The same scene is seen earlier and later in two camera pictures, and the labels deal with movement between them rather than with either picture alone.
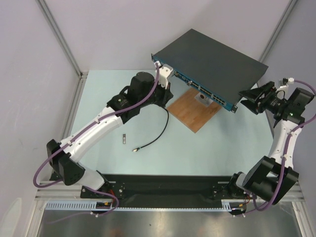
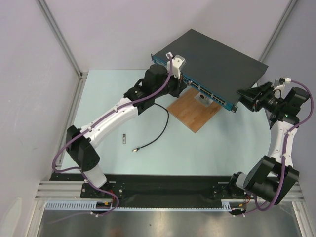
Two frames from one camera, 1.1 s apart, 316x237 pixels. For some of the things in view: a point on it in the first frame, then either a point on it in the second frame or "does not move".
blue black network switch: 219,72 does not move
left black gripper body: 161,95 → 174,86
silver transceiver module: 124,138 does not move
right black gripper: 259,98 does not move
